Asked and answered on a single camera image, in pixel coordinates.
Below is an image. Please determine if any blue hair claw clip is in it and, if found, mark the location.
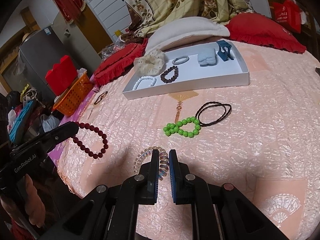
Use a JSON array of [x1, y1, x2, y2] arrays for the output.
[[217, 40, 234, 62]]

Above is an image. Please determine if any purple floral sheet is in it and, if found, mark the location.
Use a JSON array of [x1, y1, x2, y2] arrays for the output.
[[48, 86, 98, 166]]

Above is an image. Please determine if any red ruffled cushion left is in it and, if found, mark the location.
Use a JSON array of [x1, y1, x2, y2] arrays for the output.
[[93, 38, 148, 87]]

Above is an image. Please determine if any silver braided bracelet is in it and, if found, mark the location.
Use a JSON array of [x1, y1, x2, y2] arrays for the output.
[[171, 55, 190, 66]]

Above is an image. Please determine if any red bead bracelet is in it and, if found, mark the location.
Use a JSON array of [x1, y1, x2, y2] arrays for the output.
[[72, 121, 110, 159]]

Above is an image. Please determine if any white shallow tray box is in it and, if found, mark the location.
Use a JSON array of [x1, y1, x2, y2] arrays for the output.
[[123, 41, 249, 100]]

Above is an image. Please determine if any white bead bracelet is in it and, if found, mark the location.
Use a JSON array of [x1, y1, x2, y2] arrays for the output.
[[132, 75, 157, 91]]

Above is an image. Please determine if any pink quilted bedspread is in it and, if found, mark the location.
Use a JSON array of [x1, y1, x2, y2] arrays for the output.
[[57, 43, 319, 239]]

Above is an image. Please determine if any grey refrigerator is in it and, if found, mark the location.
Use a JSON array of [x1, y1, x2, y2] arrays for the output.
[[19, 26, 69, 102]]

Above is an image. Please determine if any floral yellow blanket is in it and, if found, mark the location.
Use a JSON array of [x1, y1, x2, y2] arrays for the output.
[[121, 0, 253, 43]]

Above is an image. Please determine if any cream dotted scrunchie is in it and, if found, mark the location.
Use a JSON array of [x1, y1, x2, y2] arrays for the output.
[[133, 49, 165, 77]]

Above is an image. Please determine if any red shopping bag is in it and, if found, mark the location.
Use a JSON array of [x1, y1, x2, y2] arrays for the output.
[[271, 0, 301, 34]]

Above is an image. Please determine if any black hair tie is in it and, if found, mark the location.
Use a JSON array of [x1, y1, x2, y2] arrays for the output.
[[194, 101, 232, 127]]

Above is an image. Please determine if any green bead bracelet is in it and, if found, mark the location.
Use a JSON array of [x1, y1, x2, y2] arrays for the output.
[[163, 116, 202, 139]]

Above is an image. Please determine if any clear plastic bag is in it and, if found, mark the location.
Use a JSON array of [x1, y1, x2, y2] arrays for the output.
[[100, 42, 125, 61]]

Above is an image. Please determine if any orange plastic basket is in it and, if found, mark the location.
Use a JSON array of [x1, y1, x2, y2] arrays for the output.
[[53, 72, 94, 117]]

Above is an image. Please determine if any red cushion right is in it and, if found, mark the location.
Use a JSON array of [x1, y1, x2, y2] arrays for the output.
[[226, 13, 306, 54]]

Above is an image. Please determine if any beige pillow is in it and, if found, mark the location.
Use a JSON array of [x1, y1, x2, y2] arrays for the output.
[[145, 16, 230, 53]]

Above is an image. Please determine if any dark brown bead bracelet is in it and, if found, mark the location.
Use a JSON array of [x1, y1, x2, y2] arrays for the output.
[[160, 64, 180, 84]]

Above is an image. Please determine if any person's left hand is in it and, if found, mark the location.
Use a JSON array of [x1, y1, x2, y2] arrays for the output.
[[1, 174, 46, 229]]

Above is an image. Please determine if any clear spiral hair tie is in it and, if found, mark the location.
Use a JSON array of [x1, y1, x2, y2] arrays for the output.
[[133, 146, 170, 181]]

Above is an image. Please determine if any brown hair tie with charm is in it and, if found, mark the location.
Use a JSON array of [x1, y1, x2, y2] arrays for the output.
[[93, 90, 109, 106]]

